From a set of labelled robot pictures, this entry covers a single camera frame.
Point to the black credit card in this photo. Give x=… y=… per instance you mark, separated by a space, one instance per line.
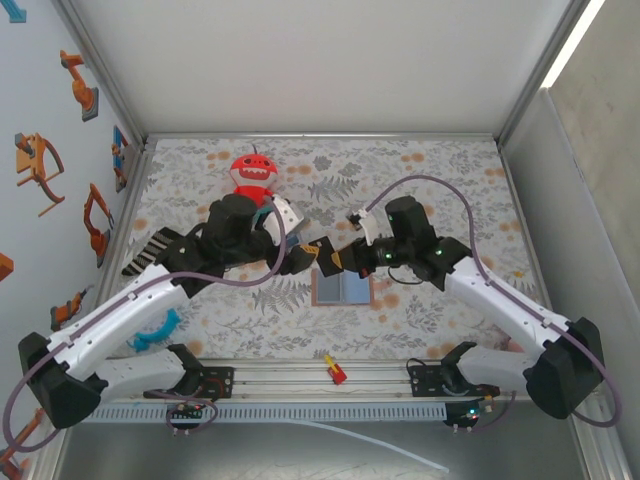
x=327 y=247

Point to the pink card holder blue pockets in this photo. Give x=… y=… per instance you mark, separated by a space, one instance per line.
x=355 y=290

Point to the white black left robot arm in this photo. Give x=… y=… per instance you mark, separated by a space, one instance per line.
x=125 y=310

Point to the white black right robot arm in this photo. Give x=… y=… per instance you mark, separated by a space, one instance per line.
x=500 y=300

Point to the blue VIP credit card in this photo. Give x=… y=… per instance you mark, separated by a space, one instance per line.
x=295 y=240

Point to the red shark plush toy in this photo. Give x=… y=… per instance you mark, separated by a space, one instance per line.
x=252 y=172

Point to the floral tablecloth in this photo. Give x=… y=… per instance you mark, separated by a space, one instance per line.
x=440 y=165

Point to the black white striped sock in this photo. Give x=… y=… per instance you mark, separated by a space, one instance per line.
x=145 y=255

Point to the small red yellow toy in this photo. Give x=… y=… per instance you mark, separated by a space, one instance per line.
x=336 y=372

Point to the blue alarm clock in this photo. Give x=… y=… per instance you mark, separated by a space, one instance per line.
x=170 y=320

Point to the small circuit board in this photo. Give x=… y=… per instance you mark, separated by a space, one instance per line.
x=192 y=409
x=467 y=415

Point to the thin white tube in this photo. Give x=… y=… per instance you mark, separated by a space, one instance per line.
x=390 y=445

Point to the orange claw gripper sticker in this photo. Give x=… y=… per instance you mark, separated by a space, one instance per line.
x=30 y=160

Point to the orange block sticker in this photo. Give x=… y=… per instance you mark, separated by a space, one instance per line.
x=5 y=267

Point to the wide aluminium base rail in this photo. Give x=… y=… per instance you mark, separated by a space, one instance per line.
x=300 y=382

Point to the aluminium frame post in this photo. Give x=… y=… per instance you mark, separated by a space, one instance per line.
x=540 y=75
x=107 y=75

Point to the blue wall sticker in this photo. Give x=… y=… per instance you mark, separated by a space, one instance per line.
x=17 y=12

